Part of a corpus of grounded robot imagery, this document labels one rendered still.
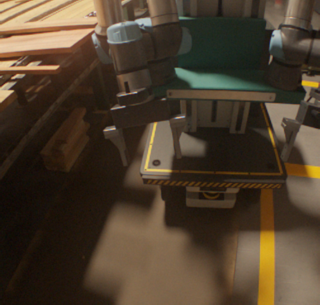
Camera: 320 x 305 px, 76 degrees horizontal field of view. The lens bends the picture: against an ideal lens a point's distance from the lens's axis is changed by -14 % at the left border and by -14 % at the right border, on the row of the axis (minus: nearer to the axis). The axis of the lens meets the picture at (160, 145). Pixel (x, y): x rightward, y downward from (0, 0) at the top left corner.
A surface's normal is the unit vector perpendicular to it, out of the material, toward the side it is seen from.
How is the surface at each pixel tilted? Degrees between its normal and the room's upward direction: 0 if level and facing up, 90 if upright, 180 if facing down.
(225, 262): 0
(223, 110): 90
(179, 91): 90
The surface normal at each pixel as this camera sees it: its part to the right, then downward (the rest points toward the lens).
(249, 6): -0.13, 0.71
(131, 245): -0.08, -0.70
